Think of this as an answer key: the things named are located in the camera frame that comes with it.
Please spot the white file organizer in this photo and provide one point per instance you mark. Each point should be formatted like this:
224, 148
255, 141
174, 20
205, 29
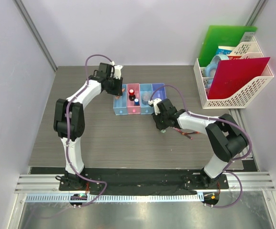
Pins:
242, 98

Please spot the clear paper clip jar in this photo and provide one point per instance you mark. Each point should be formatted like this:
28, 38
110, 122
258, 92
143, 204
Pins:
145, 97

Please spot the purple drawer box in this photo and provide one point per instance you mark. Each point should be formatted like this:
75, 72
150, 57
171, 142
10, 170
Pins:
158, 92

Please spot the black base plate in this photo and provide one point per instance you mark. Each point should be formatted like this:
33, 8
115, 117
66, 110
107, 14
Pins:
132, 181

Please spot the blue white book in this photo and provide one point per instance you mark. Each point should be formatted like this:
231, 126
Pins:
224, 50

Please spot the light blue drawer box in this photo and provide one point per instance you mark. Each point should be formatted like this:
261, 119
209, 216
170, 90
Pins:
120, 103

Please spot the slotted cable duct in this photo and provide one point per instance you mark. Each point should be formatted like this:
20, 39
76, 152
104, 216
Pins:
80, 197

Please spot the dark red pen refill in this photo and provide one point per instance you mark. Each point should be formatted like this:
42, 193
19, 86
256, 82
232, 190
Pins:
180, 131

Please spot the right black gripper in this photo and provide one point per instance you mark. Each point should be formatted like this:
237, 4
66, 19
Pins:
160, 125

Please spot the magenta folder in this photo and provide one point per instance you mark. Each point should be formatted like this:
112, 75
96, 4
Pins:
232, 75

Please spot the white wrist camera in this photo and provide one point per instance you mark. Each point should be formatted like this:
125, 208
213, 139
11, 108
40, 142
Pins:
116, 70
154, 103

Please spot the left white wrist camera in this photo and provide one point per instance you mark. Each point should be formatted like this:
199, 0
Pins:
116, 70

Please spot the green folder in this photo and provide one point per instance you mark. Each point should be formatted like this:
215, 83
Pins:
221, 35

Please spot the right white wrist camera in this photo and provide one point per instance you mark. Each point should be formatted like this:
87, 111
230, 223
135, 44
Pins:
154, 103

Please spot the red white book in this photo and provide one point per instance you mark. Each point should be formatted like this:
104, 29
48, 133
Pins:
234, 57

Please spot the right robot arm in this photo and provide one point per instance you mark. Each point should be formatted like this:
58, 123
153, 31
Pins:
227, 139

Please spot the orange utility knife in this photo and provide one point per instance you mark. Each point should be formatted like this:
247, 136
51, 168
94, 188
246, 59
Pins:
120, 95

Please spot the red ink bottle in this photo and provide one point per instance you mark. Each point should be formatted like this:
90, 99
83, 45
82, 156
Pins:
131, 93

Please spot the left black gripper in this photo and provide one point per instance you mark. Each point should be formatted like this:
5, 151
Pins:
118, 90

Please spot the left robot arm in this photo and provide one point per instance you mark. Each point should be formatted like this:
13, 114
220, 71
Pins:
69, 121

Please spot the pink drawer box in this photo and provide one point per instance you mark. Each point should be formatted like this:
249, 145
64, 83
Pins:
132, 108

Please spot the blue tape roll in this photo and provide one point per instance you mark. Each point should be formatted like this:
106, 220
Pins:
210, 69

